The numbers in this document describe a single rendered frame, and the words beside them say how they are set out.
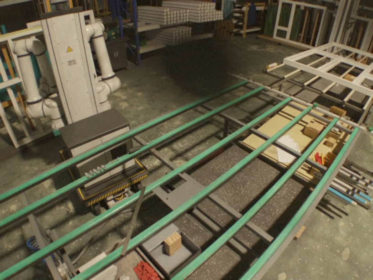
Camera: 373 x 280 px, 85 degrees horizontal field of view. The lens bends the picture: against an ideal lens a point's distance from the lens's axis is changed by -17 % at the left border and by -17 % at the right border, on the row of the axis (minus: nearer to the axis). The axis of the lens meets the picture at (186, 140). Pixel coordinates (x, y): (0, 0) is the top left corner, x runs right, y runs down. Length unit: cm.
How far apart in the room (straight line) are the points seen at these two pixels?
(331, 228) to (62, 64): 290
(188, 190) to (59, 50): 149
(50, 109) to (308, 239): 268
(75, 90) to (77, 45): 40
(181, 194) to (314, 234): 152
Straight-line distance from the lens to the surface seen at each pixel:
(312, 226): 257
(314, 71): 354
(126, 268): 148
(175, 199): 139
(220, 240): 123
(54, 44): 212
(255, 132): 201
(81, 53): 218
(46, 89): 271
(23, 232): 273
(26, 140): 379
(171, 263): 147
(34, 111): 245
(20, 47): 239
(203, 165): 197
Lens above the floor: 193
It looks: 37 degrees down
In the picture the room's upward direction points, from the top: straight up
